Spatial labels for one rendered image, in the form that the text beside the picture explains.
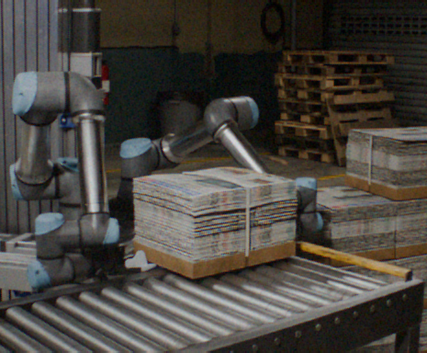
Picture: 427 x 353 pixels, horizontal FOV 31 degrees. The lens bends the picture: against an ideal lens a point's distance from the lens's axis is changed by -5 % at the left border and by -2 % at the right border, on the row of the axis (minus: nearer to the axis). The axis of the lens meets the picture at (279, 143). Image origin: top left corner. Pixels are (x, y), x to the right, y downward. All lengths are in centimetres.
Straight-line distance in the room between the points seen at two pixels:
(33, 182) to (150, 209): 42
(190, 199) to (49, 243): 39
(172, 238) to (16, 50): 96
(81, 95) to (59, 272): 47
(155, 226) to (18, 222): 78
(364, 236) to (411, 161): 34
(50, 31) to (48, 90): 59
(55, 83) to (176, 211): 47
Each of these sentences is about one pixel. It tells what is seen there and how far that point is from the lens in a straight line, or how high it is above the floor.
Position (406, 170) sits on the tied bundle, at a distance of 301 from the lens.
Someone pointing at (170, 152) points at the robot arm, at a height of 100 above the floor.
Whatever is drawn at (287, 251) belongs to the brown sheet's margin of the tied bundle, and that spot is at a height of 83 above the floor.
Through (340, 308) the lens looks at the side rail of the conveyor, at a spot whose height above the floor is 80.
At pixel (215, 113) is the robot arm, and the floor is 118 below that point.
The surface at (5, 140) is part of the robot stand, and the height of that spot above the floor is 108.
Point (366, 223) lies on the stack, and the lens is 296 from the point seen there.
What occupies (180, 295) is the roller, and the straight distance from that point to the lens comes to 198.
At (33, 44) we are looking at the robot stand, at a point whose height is 141.
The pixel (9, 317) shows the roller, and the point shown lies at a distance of 191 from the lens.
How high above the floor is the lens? 143
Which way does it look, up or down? 7 degrees down
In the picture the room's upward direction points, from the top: 1 degrees clockwise
